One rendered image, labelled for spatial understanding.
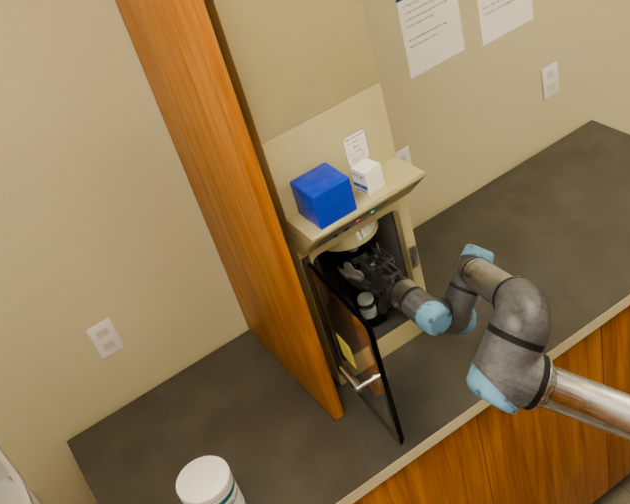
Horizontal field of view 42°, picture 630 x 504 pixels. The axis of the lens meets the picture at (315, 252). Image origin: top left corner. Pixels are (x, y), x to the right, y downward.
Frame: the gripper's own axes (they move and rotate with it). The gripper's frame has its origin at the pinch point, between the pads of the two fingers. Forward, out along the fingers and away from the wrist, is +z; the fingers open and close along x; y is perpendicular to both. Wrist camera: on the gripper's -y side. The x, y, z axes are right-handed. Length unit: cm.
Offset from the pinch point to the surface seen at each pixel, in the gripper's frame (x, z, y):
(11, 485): 105, 29, -32
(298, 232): 17.8, -11.6, 27.4
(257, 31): 11, -5, 72
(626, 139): -115, 13, -29
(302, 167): 10.2, -6.2, 38.7
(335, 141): 0.6, -6.1, 40.5
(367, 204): 2.2, -17.5, 29.1
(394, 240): -10.6, -3.3, 2.1
